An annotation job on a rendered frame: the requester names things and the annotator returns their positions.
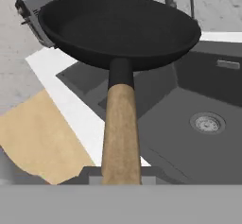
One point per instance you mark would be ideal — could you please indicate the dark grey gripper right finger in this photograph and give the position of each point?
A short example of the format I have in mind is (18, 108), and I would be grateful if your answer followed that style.
(151, 174)

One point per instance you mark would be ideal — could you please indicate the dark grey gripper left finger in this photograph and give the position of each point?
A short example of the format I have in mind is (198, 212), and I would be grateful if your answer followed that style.
(91, 172)

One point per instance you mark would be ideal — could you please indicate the grey sink with white rim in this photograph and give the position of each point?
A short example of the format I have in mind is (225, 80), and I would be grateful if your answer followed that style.
(189, 152)

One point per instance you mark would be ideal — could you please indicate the beige sponge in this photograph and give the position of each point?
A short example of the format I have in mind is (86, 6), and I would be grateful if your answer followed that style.
(38, 139)

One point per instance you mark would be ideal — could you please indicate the round metal sink drain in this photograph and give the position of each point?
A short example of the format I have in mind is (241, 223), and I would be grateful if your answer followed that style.
(207, 123)

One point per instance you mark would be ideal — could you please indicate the grey toaster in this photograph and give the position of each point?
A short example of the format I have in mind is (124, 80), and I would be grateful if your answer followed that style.
(34, 4)

